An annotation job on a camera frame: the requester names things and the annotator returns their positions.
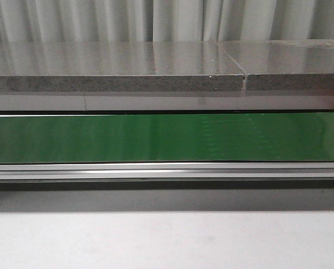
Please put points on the green conveyor belt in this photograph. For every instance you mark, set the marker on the green conveyor belt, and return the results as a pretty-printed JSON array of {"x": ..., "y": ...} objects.
[{"x": 167, "y": 137}]

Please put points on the white pleated curtain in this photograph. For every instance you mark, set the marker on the white pleated curtain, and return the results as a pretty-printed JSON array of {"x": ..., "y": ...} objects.
[{"x": 165, "y": 20}]

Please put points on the aluminium conveyor side rail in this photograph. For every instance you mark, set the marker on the aluminium conveyor side rail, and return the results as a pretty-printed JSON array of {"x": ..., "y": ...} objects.
[{"x": 165, "y": 172}]

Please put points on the grey speckled stone slab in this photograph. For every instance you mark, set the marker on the grey speckled stone slab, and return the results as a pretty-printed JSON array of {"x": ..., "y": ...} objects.
[{"x": 97, "y": 66}]

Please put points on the grey stone slab right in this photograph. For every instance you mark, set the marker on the grey stone slab right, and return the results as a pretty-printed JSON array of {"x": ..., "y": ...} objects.
[{"x": 286, "y": 65}]

